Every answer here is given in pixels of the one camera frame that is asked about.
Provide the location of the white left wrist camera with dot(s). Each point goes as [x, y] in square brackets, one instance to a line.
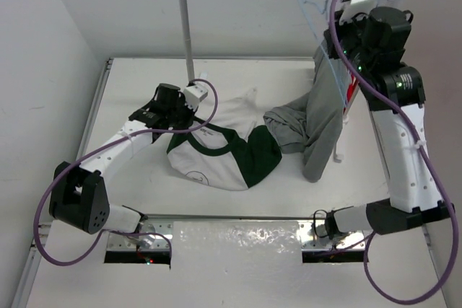
[194, 95]

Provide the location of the red white shirt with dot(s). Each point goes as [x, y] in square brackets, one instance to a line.
[351, 93]

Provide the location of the white green raglan t-shirt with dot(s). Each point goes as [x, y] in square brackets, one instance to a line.
[233, 152]

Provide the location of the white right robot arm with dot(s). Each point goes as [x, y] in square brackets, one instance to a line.
[415, 195]

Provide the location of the metal base plate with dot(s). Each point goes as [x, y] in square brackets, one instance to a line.
[158, 235]

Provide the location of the grey t-shirt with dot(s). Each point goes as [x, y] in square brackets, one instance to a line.
[312, 124]

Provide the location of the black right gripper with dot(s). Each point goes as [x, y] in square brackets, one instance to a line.
[332, 50]

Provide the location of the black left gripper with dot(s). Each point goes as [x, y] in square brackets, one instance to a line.
[190, 113]

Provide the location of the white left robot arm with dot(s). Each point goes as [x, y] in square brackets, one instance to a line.
[80, 197]

